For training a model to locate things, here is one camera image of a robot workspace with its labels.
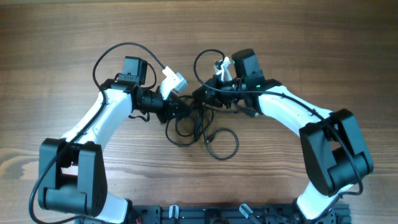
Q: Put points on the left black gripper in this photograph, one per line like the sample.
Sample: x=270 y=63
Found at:
x=171 y=109

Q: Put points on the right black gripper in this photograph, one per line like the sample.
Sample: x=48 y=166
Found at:
x=204 y=96

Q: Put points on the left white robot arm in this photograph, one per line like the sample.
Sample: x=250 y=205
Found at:
x=72 y=177

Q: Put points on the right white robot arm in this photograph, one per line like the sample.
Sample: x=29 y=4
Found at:
x=335 y=153

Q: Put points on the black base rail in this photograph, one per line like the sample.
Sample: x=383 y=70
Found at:
x=268 y=214

